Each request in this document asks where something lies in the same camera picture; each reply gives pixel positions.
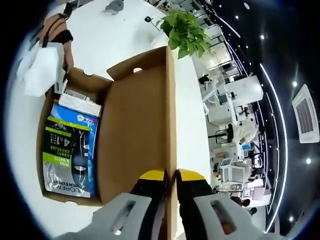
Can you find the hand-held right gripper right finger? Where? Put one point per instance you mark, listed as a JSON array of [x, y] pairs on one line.
[[192, 205]]

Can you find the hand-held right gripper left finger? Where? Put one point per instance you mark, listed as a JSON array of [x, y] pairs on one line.
[[150, 205]]

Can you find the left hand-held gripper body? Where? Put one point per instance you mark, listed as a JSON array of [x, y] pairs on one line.
[[42, 70]]

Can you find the blue soft tissue packet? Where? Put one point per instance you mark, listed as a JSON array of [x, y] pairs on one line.
[[93, 140]]

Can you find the brown cardboard shoe box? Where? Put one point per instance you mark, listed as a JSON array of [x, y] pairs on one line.
[[135, 125]]

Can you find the white box in carton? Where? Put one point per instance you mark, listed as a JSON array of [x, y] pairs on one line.
[[80, 105]]

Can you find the person's left hand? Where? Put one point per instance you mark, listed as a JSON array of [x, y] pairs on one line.
[[69, 56]]

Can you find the black wrist band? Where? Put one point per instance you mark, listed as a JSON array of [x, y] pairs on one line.
[[64, 37]]

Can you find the pink board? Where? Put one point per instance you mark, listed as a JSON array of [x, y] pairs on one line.
[[258, 193]]

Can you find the black green cosmetic pouch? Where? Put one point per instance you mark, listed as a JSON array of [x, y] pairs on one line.
[[67, 155]]

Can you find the black stool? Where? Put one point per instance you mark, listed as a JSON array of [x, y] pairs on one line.
[[226, 133]]

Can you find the small grey object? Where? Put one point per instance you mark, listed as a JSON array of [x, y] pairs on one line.
[[113, 6]]

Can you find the potted green plant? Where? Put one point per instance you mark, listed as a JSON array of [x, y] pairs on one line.
[[185, 32]]

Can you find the ceiling air conditioner unit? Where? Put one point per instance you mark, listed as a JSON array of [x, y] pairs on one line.
[[306, 115]]

